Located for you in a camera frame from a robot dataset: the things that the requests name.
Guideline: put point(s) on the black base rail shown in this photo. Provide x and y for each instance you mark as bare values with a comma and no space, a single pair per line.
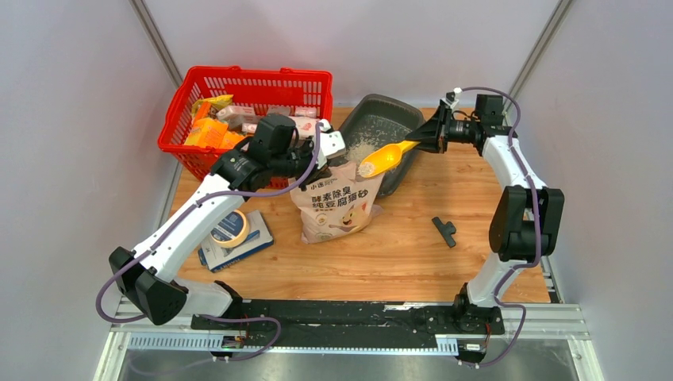
333,324

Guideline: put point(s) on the white litter granules pile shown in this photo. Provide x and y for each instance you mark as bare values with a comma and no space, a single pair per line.
361,143

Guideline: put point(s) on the pink white sponge pack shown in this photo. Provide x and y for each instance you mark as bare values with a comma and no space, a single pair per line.
237,115

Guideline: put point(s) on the black bag clip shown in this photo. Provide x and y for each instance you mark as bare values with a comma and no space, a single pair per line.
447,230

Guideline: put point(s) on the yellow snack packet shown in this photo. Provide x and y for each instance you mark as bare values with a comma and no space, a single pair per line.
209,107

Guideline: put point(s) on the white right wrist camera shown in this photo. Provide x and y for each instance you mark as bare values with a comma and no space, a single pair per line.
452,98

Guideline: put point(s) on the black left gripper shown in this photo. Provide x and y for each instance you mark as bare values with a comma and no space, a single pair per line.
316,174

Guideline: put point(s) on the yellow plastic scoop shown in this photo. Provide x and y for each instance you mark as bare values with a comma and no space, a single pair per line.
384,159

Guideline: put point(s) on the masking tape roll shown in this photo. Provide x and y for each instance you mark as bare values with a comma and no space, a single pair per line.
231,231

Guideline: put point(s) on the pink cat litter bag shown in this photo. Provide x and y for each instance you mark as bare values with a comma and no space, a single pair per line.
337,206

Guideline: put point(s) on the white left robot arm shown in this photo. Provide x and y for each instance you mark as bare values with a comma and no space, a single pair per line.
272,161

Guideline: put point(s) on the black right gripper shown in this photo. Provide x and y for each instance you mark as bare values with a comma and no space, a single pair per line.
434,134

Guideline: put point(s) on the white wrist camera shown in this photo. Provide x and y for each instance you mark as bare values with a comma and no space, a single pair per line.
329,141
452,98

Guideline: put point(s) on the dark grey litter tray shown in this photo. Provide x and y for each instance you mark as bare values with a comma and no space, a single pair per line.
376,121

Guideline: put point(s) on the blue white box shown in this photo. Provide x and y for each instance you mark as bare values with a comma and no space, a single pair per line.
216,258

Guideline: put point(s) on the orange box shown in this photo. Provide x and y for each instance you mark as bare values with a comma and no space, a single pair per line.
206,132

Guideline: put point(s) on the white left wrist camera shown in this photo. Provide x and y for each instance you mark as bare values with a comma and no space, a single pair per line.
329,141

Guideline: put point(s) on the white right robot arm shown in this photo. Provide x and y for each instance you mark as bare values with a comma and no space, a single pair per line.
526,222

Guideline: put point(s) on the red plastic shopping basket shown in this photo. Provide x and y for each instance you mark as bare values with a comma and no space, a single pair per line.
256,88

